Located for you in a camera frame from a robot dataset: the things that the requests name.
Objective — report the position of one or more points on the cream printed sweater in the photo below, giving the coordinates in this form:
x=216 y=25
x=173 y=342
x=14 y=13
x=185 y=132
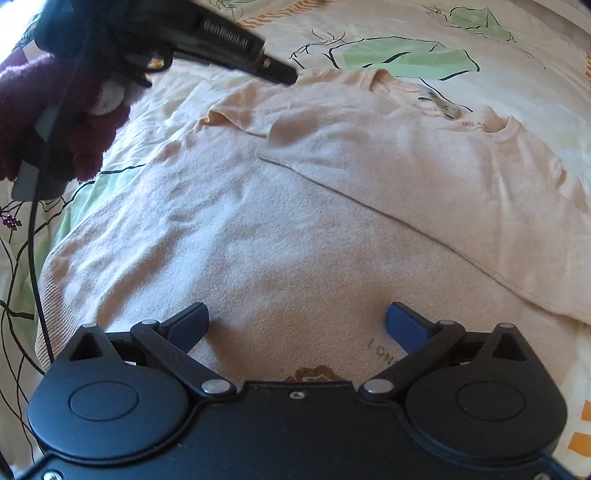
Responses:
x=277 y=230

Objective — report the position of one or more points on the leaf print duvet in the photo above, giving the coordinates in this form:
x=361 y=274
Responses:
x=531 y=92

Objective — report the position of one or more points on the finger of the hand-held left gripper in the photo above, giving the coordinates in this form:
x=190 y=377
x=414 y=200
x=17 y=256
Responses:
x=272 y=69

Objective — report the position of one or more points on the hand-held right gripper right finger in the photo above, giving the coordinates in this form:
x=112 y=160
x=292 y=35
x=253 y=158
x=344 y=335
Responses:
x=406 y=328

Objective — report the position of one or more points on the person's left hand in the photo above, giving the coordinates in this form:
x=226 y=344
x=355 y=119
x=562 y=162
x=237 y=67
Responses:
x=94 y=138

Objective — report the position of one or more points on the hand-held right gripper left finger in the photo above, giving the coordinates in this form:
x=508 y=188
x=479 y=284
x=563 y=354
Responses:
x=191 y=325

